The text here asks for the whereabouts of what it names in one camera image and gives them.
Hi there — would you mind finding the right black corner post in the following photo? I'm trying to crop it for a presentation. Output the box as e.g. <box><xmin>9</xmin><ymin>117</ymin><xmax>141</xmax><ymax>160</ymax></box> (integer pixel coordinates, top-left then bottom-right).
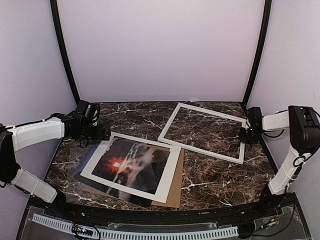
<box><xmin>242</xmin><ymin>0</ymin><xmax>272</xmax><ymax>107</ymax></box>

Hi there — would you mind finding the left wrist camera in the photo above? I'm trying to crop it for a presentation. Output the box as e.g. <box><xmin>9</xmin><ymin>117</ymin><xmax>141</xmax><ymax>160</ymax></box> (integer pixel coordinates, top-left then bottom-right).
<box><xmin>89</xmin><ymin>104</ymin><xmax>101</xmax><ymax>126</ymax></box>

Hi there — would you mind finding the dark landscape photo print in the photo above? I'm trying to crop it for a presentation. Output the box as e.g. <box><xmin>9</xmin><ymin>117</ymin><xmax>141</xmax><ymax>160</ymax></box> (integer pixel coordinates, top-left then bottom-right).
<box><xmin>73</xmin><ymin>139</ymin><xmax>170</xmax><ymax>208</ymax></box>

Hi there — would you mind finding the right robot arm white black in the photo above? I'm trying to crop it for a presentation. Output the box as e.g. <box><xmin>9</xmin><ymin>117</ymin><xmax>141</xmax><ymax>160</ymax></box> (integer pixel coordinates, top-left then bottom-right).
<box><xmin>239</xmin><ymin>105</ymin><xmax>320</xmax><ymax>197</ymax></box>

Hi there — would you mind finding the white slotted cable duct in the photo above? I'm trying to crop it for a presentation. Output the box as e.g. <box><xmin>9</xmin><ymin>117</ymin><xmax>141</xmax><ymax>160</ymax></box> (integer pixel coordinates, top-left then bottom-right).
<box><xmin>31</xmin><ymin>213</ymin><xmax>239</xmax><ymax>240</ymax></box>

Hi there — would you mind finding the clear acrylic sheet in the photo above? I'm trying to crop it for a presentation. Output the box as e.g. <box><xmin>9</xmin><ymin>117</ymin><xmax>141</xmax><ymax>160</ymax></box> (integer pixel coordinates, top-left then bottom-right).
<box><xmin>69</xmin><ymin>141</ymin><xmax>153</xmax><ymax>208</ymax></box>

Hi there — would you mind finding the brown cardboard backing board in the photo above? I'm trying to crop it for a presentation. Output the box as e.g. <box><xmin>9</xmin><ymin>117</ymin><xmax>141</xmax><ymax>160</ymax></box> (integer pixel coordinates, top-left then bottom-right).
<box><xmin>74</xmin><ymin>148</ymin><xmax>184</xmax><ymax>208</ymax></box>

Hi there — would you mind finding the black front rail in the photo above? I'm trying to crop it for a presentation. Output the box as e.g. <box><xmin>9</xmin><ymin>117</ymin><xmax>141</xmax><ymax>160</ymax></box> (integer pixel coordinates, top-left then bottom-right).
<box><xmin>33</xmin><ymin>200</ymin><xmax>283</xmax><ymax>226</ymax></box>

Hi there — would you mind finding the black corner post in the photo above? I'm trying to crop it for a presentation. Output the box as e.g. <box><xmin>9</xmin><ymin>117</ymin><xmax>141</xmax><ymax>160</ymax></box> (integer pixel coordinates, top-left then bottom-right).
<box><xmin>49</xmin><ymin>0</ymin><xmax>81</xmax><ymax>104</ymax></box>
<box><xmin>242</xmin><ymin>0</ymin><xmax>272</xmax><ymax>107</ymax></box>

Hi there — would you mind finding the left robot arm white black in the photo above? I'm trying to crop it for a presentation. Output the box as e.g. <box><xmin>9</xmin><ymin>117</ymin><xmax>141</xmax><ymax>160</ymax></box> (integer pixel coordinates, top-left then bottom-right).
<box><xmin>0</xmin><ymin>100</ymin><xmax>111</xmax><ymax>218</ymax></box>

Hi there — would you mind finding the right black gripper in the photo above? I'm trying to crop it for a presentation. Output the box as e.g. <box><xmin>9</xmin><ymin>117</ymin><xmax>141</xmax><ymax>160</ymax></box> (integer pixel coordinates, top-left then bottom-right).
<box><xmin>238</xmin><ymin>127</ymin><xmax>262</xmax><ymax>145</ymax></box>

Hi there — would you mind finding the left black corner post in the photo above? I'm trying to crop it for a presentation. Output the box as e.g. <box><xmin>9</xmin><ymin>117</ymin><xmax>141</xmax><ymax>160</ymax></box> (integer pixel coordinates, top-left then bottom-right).
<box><xmin>49</xmin><ymin>0</ymin><xmax>81</xmax><ymax>104</ymax></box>

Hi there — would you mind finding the white mat board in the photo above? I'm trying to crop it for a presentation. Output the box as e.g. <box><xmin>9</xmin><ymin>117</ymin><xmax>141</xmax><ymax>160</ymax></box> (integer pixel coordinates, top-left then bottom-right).
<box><xmin>80</xmin><ymin>132</ymin><xmax>181</xmax><ymax>203</ymax></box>

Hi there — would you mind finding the white picture frame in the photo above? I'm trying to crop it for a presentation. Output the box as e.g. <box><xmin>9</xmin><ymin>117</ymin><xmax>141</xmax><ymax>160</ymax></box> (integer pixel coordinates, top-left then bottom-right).
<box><xmin>157</xmin><ymin>102</ymin><xmax>247</xmax><ymax>165</ymax></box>

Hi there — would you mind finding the small green circuit board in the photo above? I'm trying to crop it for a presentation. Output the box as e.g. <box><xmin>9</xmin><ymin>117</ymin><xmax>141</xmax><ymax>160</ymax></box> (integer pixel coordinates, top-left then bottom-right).
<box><xmin>71</xmin><ymin>225</ymin><xmax>94</xmax><ymax>236</ymax></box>

